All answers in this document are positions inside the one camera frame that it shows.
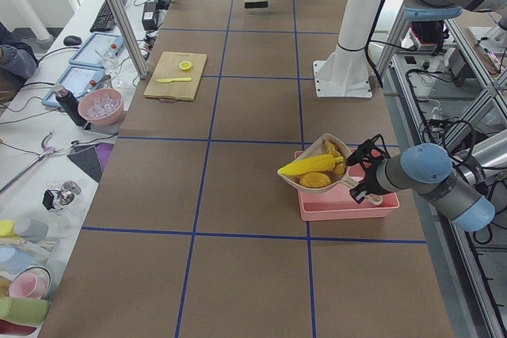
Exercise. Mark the wooden hand brush black bristles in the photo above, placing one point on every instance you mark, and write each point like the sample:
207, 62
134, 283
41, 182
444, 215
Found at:
256, 4

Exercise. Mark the yellow toy corn cob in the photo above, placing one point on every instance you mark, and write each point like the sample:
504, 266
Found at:
320, 163

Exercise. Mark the beige plastic dustpan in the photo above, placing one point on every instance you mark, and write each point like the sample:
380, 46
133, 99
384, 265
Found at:
315, 149

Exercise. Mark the toy potato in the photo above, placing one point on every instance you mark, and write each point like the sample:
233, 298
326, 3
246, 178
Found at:
315, 180

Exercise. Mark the pink plastic bin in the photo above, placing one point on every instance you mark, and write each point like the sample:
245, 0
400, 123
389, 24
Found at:
336, 204

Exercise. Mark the yellow lemon half toy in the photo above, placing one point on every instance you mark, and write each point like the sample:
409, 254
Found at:
185, 65

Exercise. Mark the black power adapter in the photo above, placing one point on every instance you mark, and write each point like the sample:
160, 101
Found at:
150, 16

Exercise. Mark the yellow toy knife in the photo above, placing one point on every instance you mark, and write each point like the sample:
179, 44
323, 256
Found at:
171, 80

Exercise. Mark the wooden cutting board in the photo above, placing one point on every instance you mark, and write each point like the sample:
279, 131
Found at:
167, 67

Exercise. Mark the black keyboard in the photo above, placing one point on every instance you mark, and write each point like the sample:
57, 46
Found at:
104, 20

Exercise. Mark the blue teach pendant far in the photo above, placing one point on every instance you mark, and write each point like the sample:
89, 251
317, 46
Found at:
97, 44

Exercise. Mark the blue teach pendant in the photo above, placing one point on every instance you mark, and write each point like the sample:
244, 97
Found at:
77, 79
97, 44

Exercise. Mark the black computer mouse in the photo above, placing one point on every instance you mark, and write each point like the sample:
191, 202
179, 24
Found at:
71, 40

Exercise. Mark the pink bowl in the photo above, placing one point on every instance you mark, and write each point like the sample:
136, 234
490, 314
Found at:
102, 107

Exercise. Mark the blue teach pendant near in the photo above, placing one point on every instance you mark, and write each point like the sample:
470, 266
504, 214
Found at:
77, 79

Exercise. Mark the black water bottle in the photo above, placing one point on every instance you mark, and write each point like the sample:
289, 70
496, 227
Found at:
69, 103

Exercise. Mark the person in dark jacket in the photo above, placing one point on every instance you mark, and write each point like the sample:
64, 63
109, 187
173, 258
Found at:
16, 57

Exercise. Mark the grey cup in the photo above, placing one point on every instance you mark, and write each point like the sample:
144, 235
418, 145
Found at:
31, 229

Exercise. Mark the pink cup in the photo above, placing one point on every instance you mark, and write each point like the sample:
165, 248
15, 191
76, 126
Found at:
34, 282

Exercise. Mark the green cup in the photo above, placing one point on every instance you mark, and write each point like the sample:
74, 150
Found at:
24, 311

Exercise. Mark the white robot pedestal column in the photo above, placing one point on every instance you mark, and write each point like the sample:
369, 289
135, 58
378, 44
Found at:
345, 72

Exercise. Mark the aluminium frame post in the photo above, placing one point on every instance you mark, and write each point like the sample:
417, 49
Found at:
127, 33

